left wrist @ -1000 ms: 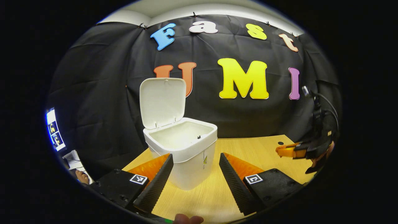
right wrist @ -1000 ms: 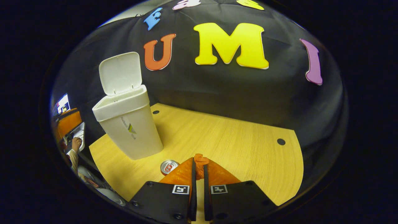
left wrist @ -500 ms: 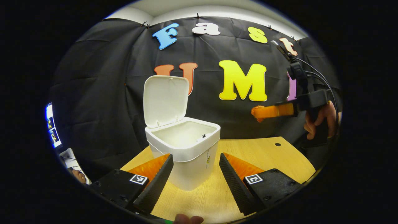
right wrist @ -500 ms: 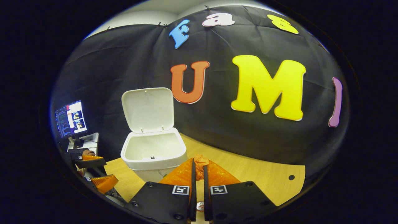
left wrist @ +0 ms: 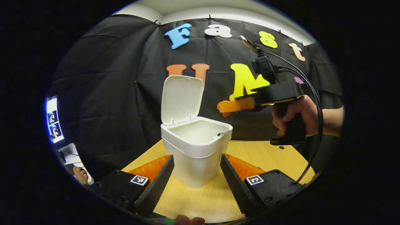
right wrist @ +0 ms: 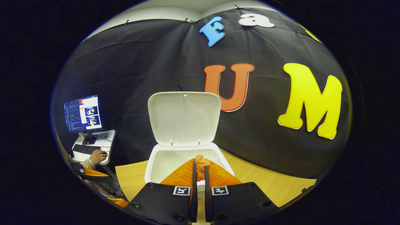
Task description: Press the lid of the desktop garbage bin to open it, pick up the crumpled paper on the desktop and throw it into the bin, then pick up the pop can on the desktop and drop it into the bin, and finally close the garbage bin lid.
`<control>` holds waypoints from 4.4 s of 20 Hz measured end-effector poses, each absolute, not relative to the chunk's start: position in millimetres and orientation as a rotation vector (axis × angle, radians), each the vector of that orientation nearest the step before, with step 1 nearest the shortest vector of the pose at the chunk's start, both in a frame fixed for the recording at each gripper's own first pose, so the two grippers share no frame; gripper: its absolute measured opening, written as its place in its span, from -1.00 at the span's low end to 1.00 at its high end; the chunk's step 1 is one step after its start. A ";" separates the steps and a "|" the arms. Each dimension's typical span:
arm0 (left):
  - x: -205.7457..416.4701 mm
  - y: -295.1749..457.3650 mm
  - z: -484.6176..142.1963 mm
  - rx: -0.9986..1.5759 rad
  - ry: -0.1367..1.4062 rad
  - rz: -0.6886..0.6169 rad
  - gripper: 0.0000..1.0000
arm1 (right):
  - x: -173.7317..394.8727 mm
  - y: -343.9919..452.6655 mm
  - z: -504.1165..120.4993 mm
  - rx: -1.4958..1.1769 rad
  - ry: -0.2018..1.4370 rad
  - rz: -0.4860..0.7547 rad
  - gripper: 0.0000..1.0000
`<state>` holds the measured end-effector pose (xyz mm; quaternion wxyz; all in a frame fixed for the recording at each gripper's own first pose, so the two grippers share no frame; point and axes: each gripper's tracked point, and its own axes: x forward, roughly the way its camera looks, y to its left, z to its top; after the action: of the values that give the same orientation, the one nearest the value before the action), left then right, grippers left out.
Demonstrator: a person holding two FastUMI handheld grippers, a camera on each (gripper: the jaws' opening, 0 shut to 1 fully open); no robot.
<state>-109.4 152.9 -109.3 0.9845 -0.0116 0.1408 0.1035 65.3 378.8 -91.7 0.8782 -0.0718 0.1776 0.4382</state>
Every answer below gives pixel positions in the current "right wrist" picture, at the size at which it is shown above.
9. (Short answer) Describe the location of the small white desk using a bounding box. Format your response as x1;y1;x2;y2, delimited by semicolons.
71;130;116;165

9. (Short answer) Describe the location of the computer monitor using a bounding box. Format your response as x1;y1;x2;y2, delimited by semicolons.
64;95;103;146

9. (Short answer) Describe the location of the black keyboard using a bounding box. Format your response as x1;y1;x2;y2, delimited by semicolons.
72;144;101;155

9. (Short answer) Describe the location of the orange paper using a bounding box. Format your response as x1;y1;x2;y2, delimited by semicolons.
194;155;211;173

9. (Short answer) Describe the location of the white desktop garbage bin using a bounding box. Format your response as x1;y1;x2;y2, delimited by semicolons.
144;91;235;192

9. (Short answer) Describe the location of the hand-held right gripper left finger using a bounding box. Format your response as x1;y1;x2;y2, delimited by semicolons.
124;159;198;225

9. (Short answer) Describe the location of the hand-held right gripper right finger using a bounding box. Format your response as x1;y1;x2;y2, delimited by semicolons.
204;160;279;225

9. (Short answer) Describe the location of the black backdrop cloth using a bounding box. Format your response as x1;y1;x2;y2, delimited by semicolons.
52;8;353;179

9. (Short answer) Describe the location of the wooden desktop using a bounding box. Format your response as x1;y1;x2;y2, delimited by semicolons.
115;149;317;225

